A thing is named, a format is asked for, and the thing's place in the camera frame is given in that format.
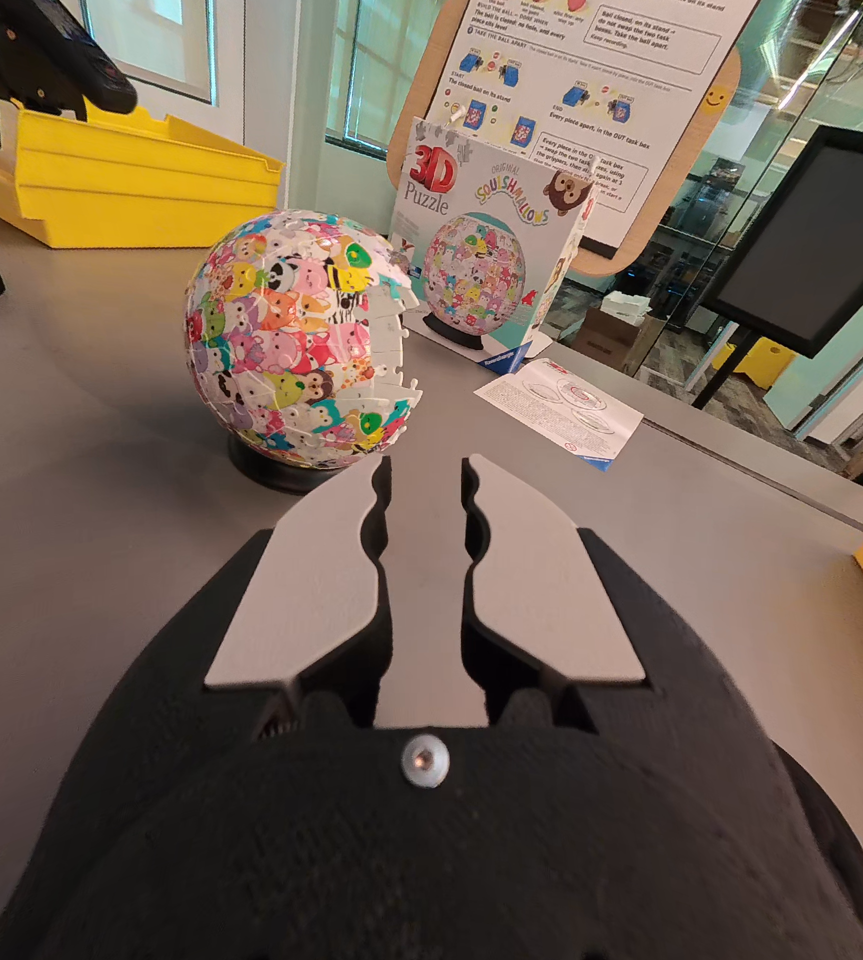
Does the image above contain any colourful puzzle ball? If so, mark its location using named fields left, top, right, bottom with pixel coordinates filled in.
left=184, top=210, right=425, bottom=472

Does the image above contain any black ball stand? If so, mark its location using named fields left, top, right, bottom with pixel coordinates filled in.
left=227, top=435, right=350, bottom=495

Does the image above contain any yellow plastic block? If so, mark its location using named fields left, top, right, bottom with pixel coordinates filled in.
left=712, top=333, right=796, bottom=391

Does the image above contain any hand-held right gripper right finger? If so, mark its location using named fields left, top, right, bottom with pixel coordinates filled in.
left=460, top=453, right=648, bottom=714

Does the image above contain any instruction poster board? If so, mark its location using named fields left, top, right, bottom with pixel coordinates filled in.
left=386, top=0, right=763, bottom=279

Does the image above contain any brown cardboard box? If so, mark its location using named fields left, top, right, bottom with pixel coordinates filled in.
left=566, top=288, right=673, bottom=376

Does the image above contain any black display screen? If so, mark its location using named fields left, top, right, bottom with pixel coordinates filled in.
left=690, top=123, right=863, bottom=410

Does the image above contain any colourful cardboard puzzle box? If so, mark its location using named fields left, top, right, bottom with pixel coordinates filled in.
left=388, top=116, right=601, bottom=376

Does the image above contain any folded white instruction leaflet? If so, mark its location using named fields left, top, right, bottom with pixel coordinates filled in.
left=474, top=358, right=644, bottom=472

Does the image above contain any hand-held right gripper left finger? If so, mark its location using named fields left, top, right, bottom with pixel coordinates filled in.
left=204, top=453, right=395, bottom=714

